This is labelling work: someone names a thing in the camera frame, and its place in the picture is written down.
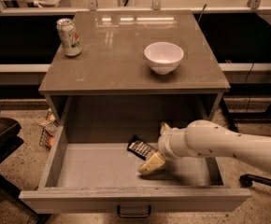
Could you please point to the black drawer handle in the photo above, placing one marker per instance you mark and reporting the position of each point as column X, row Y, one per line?
column 133, row 212

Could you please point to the green white soda can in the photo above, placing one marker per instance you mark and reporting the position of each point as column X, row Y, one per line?
column 69, row 37

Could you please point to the black table frame leg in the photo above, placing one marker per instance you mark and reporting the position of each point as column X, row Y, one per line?
column 227, row 114

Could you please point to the white bowl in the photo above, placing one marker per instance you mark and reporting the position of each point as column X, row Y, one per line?
column 163, row 57

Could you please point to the black chair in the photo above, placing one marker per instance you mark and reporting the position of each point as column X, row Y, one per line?
column 9, row 142

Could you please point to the grey drawer cabinet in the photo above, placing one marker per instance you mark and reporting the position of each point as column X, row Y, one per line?
column 112, row 60

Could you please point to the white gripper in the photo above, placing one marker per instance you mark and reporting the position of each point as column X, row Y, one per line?
column 164, row 144

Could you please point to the wire basket with snacks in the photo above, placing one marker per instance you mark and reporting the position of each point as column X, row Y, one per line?
column 49, row 128

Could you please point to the black rxbar chocolate wrapper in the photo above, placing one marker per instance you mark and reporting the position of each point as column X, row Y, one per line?
column 140, row 148

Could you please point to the open grey drawer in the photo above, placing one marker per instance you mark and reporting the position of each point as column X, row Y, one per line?
column 89, row 169

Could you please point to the black chair leg caster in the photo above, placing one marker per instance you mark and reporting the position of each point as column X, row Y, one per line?
column 247, row 180

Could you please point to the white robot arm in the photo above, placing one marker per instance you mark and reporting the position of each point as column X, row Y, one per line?
column 203, row 138

